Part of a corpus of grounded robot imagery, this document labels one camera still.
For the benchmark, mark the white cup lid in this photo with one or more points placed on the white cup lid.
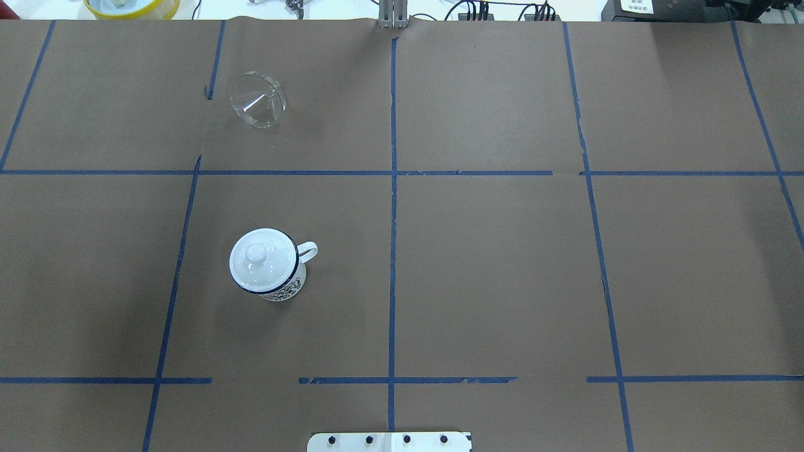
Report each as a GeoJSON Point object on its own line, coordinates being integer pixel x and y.
{"type": "Point", "coordinates": [271, 238]}

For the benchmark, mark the white enamel cup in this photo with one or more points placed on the white enamel cup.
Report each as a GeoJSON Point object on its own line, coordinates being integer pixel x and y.
{"type": "Point", "coordinates": [276, 274]}

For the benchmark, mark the yellow tape roll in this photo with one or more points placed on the yellow tape roll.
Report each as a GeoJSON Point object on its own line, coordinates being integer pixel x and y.
{"type": "Point", "coordinates": [133, 10]}

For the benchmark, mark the aluminium frame post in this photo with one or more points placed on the aluminium frame post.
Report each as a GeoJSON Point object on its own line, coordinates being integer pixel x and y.
{"type": "Point", "coordinates": [393, 14]}

